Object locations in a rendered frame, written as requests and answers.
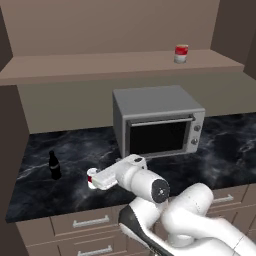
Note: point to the red and white can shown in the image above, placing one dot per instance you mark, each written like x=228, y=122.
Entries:
x=181, y=54

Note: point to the grey toaster oven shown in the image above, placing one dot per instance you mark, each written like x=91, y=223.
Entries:
x=150, y=103

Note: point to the black glass oven door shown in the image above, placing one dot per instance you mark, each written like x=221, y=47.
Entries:
x=156, y=138

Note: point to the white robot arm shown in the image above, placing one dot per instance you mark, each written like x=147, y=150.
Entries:
x=186, y=213

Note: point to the black glass bottle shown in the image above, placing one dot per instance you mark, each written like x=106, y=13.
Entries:
x=54, y=168

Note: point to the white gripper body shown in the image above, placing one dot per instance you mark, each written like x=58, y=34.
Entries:
x=105, y=178

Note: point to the brown drawer front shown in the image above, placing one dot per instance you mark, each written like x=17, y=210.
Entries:
x=238, y=196
x=63, y=221
x=66, y=246

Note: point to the silver oven knob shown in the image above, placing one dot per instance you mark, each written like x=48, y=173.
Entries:
x=194, y=141
x=197, y=127

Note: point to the brown open cabinet shelf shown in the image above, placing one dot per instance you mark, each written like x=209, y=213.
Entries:
x=100, y=66

